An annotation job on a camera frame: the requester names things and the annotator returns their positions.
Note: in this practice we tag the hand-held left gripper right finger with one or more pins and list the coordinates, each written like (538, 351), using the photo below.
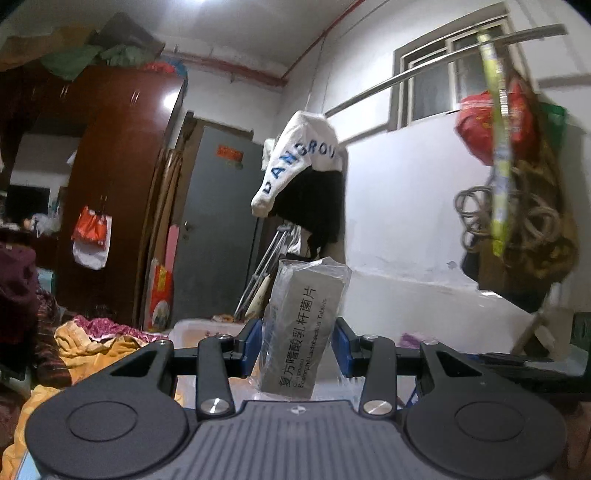
(340, 348)

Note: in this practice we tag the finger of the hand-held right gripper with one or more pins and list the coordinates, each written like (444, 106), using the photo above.
(501, 359)

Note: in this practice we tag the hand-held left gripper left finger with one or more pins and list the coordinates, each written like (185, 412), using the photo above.
(251, 347)

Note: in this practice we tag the grey medicine box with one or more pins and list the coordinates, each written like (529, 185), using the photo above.
(300, 323)

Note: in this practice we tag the white plastic storage bin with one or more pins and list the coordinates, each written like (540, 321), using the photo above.
(198, 330)

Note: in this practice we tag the cardboard piece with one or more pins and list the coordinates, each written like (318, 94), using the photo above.
(549, 323)

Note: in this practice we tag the black hanging bag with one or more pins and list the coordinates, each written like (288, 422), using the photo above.
(503, 281)

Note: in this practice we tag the metal crutches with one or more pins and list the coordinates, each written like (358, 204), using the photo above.
(265, 263)

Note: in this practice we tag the red gift bag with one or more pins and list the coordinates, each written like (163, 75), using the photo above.
(161, 295)

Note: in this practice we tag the brown hanging bag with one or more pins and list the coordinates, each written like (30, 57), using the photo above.
(549, 258)

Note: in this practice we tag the grey door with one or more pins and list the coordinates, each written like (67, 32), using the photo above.
(207, 230)

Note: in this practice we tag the pink floral cloth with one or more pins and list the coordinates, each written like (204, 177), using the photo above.
(111, 327)

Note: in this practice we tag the black garment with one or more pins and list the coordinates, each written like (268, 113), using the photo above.
(314, 203)

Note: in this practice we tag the leaning wooden boards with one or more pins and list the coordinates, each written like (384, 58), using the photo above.
(161, 207)

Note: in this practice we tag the yellow blanket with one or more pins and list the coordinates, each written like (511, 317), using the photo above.
(83, 344)

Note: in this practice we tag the yellow-green packet strip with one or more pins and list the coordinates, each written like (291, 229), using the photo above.
(501, 175)

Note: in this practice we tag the white and orange plastic bag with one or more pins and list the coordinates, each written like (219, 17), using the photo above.
(90, 249)

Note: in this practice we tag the red door sticker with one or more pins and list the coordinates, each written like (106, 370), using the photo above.
(230, 157)

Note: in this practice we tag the brown wooden wardrobe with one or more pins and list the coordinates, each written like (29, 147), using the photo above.
(120, 184)

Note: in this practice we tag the white printed garment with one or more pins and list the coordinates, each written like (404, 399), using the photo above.
(300, 143)

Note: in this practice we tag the red plastic bag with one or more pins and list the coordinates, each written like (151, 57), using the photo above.
(475, 124)

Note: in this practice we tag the green bag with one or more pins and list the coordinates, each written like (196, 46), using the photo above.
(554, 122)

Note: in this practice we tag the dark red cloth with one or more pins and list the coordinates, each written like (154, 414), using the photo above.
(16, 286)

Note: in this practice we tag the dark monitor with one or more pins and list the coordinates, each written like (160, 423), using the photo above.
(27, 203)

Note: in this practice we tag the metal hanging rod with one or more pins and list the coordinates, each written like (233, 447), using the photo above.
(392, 82)

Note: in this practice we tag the green cloth bundle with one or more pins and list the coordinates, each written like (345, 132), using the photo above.
(69, 62)

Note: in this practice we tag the dark grey cloth bundle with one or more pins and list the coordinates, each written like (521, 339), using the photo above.
(124, 32)

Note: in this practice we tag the yellow cloth bundle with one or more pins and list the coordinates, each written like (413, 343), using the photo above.
(41, 46)

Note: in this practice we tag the window with white frame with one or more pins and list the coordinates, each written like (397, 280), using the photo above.
(429, 92)

